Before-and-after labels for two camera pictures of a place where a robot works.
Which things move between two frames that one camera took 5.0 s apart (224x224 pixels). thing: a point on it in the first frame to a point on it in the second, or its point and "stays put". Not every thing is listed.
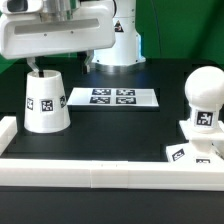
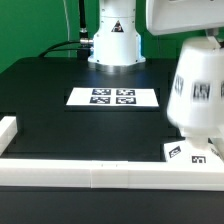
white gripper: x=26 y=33 to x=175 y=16
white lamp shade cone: x=46 y=107 to x=196 y=96
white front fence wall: x=107 y=174 stays put
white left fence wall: x=8 y=129 stays put
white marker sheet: x=109 y=96 stays put
